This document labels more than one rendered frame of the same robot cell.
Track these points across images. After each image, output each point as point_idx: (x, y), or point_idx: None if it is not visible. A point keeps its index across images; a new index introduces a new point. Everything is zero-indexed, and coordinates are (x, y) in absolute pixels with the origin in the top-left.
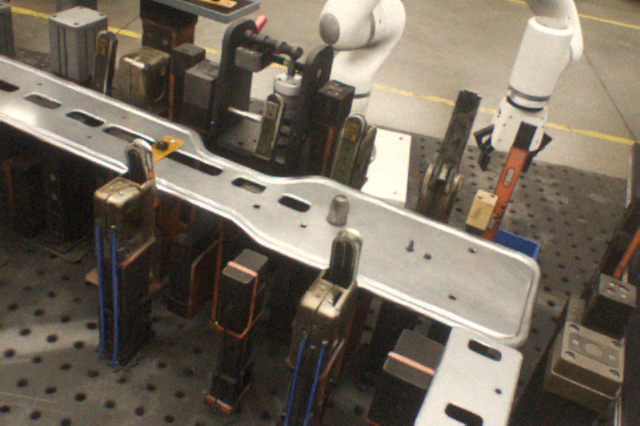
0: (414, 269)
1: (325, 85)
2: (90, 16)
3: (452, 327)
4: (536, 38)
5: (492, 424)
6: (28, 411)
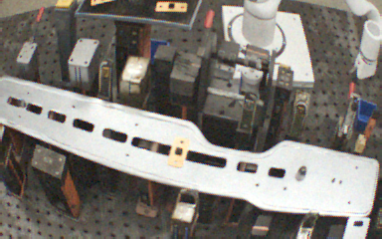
0: (335, 193)
1: (278, 76)
2: (90, 48)
3: (348, 217)
4: (370, 39)
5: None
6: None
